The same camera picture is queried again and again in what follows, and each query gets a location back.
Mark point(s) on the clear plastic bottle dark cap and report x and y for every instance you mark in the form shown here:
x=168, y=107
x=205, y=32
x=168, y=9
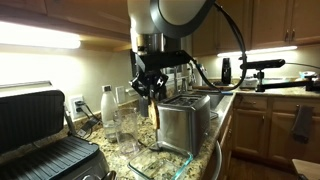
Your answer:
x=108, y=113

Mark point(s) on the stainless steel toaster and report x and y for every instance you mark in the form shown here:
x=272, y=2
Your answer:
x=183, y=126

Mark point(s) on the thin under-cabinet light strip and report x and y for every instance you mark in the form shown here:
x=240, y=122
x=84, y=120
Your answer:
x=260, y=51

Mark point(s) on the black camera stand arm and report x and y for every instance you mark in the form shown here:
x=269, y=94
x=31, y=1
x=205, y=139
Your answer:
x=283, y=85

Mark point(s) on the clear glass baking dish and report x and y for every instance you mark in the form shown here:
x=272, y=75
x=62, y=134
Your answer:
x=151, y=165

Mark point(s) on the tall clear glass cup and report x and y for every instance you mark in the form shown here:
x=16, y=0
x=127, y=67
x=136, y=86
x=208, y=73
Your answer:
x=127, y=133

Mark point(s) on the tall black bottle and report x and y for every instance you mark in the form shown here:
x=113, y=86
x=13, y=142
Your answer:
x=226, y=70

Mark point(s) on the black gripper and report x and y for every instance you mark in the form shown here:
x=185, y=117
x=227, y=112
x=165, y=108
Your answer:
x=150, y=83

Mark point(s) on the metal sink faucet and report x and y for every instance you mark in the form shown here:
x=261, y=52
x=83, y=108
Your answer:
x=175, y=78

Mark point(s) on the white wall outlet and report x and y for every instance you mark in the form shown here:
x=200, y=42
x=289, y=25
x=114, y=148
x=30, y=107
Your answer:
x=73, y=106

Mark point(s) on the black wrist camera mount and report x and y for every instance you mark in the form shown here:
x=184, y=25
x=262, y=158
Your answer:
x=163, y=60

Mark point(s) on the light wooden table corner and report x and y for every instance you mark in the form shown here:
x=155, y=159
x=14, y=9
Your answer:
x=308, y=170

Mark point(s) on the wooden lower cabinets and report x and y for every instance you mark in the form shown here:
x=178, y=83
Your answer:
x=253, y=130

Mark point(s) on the kitchen sink basin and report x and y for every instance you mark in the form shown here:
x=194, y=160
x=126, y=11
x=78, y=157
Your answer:
x=215, y=98

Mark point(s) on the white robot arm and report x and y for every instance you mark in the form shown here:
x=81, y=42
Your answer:
x=146, y=16

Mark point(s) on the white light switch plate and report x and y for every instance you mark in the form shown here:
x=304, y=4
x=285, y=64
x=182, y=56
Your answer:
x=120, y=94

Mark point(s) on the wooden upper cabinet above grill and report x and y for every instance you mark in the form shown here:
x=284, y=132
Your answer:
x=66, y=13

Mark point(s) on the black stereo camera bar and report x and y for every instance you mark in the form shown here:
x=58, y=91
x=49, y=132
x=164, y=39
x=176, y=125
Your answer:
x=263, y=64

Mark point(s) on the dark hanging towel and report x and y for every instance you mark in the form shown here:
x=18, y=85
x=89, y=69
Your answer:
x=302, y=123

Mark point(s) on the long under-cabinet light strip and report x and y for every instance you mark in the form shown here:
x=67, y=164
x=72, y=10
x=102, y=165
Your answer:
x=36, y=35

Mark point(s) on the black contact grill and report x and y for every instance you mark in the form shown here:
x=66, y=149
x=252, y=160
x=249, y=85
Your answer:
x=40, y=133

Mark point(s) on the toasted bread slice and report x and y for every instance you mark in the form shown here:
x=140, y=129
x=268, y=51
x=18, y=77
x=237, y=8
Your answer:
x=153, y=115

